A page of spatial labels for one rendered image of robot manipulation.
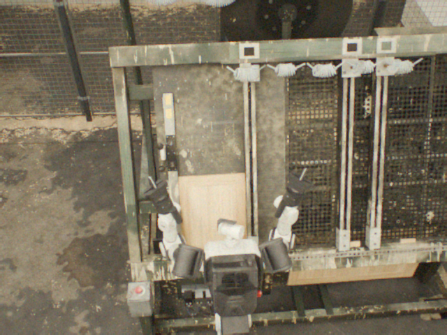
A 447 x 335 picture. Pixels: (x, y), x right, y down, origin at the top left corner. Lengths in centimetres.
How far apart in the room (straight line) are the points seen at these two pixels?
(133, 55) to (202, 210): 93
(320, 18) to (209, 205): 133
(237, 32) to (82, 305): 225
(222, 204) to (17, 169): 266
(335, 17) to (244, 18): 56
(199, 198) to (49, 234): 189
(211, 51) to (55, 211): 245
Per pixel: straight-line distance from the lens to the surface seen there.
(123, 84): 258
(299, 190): 232
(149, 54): 251
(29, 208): 456
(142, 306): 274
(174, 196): 269
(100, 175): 464
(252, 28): 309
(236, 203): 274
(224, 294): 225
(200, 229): 279
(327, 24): 318
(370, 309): 363
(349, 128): 271
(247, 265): 219
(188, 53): 250
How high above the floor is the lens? 324
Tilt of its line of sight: 45 degrees down
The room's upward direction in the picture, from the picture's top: straight up
